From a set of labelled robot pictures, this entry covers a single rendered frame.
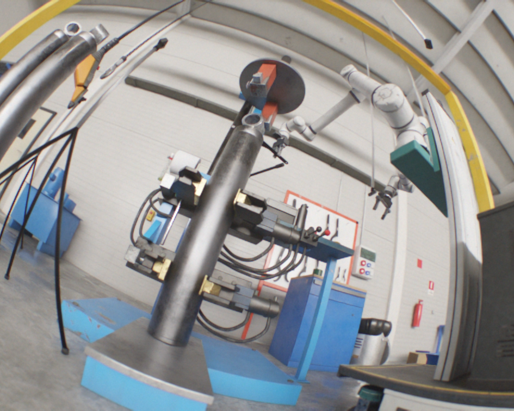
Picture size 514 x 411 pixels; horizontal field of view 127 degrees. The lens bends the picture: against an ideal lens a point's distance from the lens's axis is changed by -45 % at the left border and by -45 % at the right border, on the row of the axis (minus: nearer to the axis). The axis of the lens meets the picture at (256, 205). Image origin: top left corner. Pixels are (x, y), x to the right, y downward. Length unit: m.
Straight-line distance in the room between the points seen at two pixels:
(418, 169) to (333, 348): 1.89
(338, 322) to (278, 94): 2.22
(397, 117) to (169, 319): 1.41
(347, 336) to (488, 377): 2.01
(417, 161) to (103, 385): 1.45
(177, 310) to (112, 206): 2.68
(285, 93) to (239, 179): 0.99
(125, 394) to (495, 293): 1.06
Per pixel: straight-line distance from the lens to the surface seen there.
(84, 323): 1.18
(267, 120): 1.90
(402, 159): 1.12
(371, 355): 2.97
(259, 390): 1.20
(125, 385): 0.77
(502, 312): 0.75
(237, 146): 1.39
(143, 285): 3.27
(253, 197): 1.20
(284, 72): 1.90
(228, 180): 1.26
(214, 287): 1.08
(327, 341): 2.44
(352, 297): 2.57
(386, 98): 1.16
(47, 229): 3.12
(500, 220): 0.82
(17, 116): 1.51
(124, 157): 3.93
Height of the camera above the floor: 0.45
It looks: 25 degrees up
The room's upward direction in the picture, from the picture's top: 19 degrees clockwise
